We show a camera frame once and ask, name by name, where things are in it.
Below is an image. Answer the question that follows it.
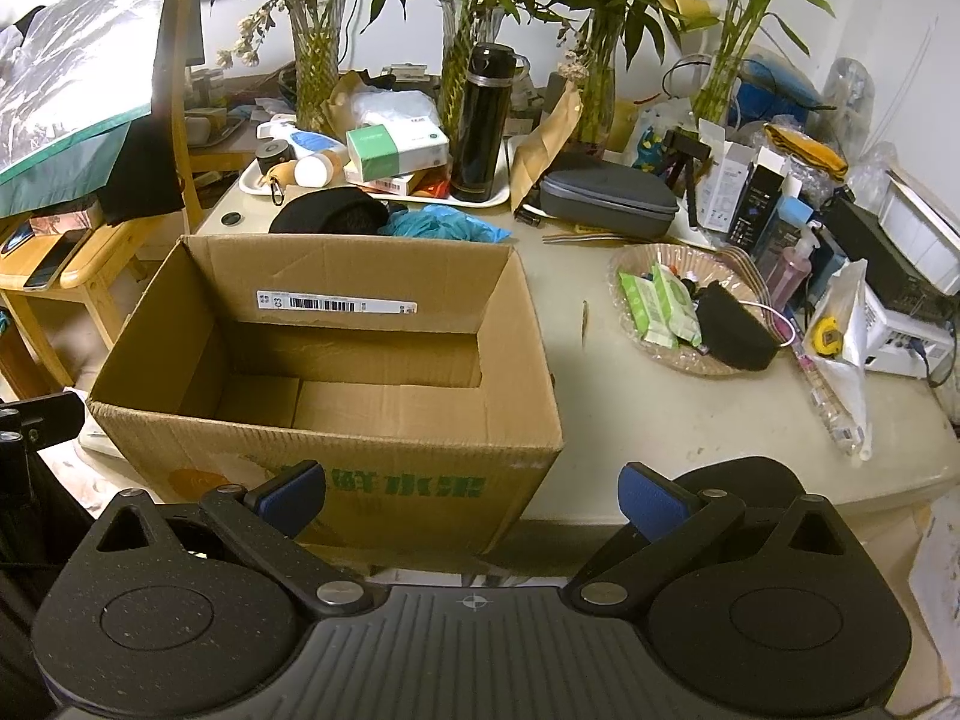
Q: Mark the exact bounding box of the black pouch in basket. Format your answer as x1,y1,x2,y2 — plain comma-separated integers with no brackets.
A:
697,283,779,372

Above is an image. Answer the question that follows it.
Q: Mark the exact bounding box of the brown cardboard box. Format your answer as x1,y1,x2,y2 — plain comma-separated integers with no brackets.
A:
88,234,563,556

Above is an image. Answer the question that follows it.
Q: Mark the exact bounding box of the green wet wipes pack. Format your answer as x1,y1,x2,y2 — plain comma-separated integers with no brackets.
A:
617,263,701,349

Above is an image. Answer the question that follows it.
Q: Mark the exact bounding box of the yellow tape measure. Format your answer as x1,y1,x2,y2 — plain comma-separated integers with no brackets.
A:
811,316,844,359

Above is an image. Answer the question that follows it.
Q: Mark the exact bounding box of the woven wicker basket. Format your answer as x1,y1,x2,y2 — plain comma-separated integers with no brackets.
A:
608,242,794,379

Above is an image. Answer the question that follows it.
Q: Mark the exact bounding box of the pink spray bottle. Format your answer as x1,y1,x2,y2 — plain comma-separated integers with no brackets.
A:
760,226,820,310

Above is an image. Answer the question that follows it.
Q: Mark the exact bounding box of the black knit hat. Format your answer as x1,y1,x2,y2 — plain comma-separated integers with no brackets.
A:
268,185,389,236

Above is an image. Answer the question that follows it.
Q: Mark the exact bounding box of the grey zip case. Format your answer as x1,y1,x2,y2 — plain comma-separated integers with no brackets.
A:
539,163,679,241

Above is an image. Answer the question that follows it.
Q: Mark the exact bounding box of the wooden chair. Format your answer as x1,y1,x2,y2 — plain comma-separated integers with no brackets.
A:
2,0,203,397

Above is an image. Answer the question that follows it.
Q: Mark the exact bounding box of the black product box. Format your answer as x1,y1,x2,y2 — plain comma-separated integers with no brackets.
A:
727,164,784,252

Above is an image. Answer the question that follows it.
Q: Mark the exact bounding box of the white plastic tray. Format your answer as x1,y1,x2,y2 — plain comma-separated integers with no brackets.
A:
237,135,514,212

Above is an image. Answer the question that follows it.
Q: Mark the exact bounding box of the white product box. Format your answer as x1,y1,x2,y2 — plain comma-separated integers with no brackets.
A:
697,119,757,234

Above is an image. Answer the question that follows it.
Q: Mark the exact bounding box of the teal mesh bath sponge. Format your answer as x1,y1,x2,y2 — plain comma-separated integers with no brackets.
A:
379,205,511,244

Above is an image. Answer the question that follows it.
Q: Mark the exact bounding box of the white lid jar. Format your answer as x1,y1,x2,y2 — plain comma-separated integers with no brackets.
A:
295,148,348,188

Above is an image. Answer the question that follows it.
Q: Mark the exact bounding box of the white blue tube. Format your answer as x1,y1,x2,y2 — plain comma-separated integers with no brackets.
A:
286,128,348,163

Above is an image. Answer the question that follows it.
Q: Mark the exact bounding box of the brown paper bag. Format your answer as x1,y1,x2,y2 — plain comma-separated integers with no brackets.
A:
509,82,583,211

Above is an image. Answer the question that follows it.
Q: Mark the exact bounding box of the green white tissue box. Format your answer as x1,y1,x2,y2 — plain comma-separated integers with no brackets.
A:
347,117,449,182

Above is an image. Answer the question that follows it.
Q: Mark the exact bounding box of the black thermos bottle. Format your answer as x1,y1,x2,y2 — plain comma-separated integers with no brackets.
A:
451,43,529,203

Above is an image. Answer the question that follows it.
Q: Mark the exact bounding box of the silver foil board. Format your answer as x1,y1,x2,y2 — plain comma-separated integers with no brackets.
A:
2,0,166,218

